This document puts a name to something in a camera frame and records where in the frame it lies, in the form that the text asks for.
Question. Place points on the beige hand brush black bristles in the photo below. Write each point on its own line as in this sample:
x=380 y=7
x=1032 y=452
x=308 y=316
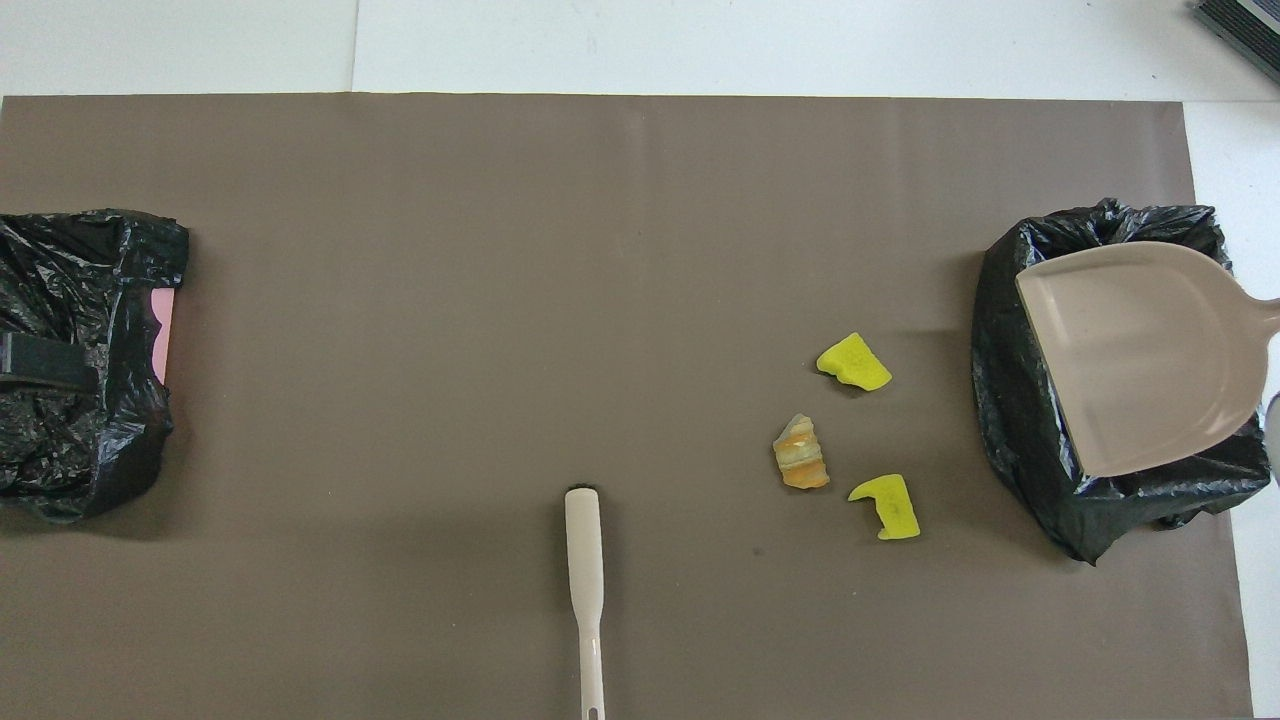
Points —
x=585 y=560

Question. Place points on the striped toy croissant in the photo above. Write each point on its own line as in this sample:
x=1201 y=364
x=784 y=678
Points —
x=800 y=455

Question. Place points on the yellow sponge chunk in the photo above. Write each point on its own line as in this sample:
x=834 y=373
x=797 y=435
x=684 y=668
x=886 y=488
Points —
x=855 y=362

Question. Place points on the notched yellow sponge piece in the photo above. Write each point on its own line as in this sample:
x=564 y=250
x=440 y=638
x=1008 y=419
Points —
x=893 y=510

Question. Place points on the beige plastic dustpan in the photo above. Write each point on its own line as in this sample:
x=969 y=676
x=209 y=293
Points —
x=1140 y=350

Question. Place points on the bin lined with black bag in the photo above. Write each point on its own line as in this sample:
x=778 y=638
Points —
x=1010 y=400

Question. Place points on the right black garbage bag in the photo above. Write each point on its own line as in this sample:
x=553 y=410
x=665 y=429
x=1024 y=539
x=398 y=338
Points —
x=60 y=440

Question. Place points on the brown paper table mat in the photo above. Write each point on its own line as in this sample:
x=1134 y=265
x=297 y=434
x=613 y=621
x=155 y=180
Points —
x=640 y=150

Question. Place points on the dark ribbed box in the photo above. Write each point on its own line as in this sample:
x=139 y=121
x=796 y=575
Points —
x=1250 y=25

